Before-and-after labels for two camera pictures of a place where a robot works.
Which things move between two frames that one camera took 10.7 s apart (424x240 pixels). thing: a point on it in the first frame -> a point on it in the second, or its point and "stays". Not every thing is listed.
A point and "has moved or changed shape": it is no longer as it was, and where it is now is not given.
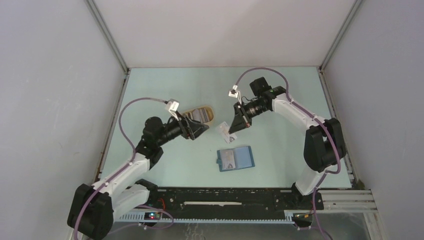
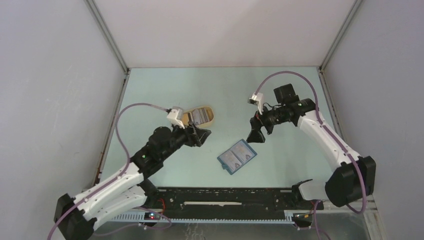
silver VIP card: x=228 y=137 -> x=244 y=153
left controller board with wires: x=152 y=216 stays
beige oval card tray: x=210 y=112 stays
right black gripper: x=242 y=120 -> x=256 y=122
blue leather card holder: x=243 y=158 has moved or changed shape
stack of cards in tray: x=199 y=114 stays
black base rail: x=230 y=202 stays
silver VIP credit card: x=227 y=159 has moved or changed shape
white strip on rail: x=206 y=203 stays
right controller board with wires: x=302 y=218 stays
